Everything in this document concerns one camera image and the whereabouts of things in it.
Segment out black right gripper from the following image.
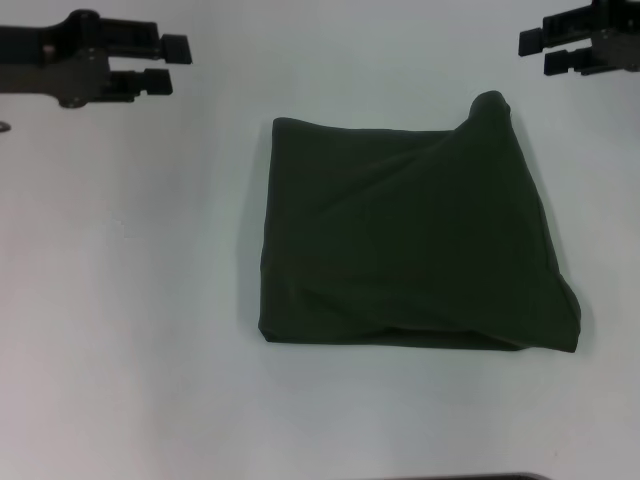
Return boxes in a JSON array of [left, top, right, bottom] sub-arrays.
[[518, 0, 640, 79]]

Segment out dark green FREE t-shirt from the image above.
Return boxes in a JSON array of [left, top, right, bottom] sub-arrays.
[[257, 89, 584, 356]]

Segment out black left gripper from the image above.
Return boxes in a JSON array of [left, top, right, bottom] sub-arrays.
[[0, 8, 194, 110]]

